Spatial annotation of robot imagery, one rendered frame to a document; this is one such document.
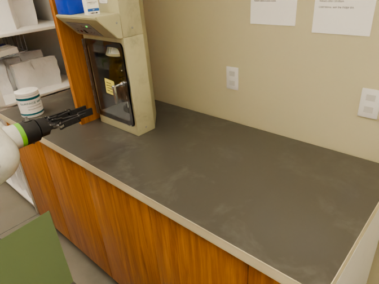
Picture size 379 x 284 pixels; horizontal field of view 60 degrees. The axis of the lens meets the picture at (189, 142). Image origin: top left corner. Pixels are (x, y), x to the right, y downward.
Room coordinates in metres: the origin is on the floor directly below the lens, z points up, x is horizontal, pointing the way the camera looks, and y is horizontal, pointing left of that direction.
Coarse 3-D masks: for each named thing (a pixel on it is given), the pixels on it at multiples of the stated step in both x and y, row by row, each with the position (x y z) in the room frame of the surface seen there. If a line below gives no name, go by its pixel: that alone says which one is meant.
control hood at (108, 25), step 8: (56, 16) 1.57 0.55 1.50; (64, 16) 1.52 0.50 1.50; (72, 16) 1.47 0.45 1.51; (80, 16) 1.44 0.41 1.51; (88, 16) 1.40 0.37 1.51; (96, 16) 1.37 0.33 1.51; (104, 16) 1.38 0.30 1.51; (112, 16) 1.41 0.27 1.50; (96, 24) 1.39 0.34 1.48; (104, 24) 1.38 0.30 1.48; (112, 24) 1.40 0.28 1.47; (120, 24) 1.43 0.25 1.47; (104, 32) 1.43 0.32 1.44; (112, 32) 1.40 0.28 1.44; (120, 32) 1.43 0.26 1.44
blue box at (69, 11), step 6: (60, 0) 1.54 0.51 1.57; (66, 0) 1.51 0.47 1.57; (72, 0) 1.53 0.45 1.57; (78, 0) 1.55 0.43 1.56; (60, 6) 1.55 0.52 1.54; (66, 6) 1.51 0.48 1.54; (72, 6) 1.52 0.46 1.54; (78, 6) 1.54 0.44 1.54; (60, 12) 1.55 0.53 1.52; (66, 12) 1.52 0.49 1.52; (72, 12) 1.52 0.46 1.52; (78, 12) 1.54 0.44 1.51; (84, 12) 1.56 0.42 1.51
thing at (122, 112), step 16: (96, 48) 1.57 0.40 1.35; (112, 48) 1.48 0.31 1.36; (96, 64) 1.59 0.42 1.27; (112, 64) 1.49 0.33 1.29; (96, 80) 1.61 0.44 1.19; (112, 80) 1.51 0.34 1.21; (96, 96) 1.63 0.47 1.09; (112, 96) 1.53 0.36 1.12; (128, 96) 1.44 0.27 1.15; (112, 112) 1.55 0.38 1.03; (128, 112) 1.45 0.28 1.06
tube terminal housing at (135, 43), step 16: (112, 0) 1.46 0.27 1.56; (128, 0) 1.48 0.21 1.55; (128, 16) 1.47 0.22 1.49; (128, 32) 1.46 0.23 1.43; (144, 32) 1.61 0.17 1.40; (128, 48) 1.45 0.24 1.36; (144, 48) 1.51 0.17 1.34; (128, 64) 1.44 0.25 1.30; (144, 64) 1.51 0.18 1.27; (144, 80) 1.50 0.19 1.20; (144, 96) 1.49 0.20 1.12; (144, 112) 1.48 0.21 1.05; (128, 128) 1.49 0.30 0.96; (144, 128) 1.47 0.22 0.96
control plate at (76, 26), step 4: (72, 24) 1.55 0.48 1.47; (76, 24) 1.52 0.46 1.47; (80, 24) 1.49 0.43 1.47; (84, 24) 1.47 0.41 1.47; (88, 24) 1.44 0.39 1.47; (76, 28) 1.57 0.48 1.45; (80, 28) 1.54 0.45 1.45; (84, 28) 1.51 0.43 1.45; (88, 28) 1.49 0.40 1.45; (92, 28) 1.46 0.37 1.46; (80, 32) 1.59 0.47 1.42; (84, 32) 1.56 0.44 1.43; (92, 32) 1.50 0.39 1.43; (96, 32) 1.48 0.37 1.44
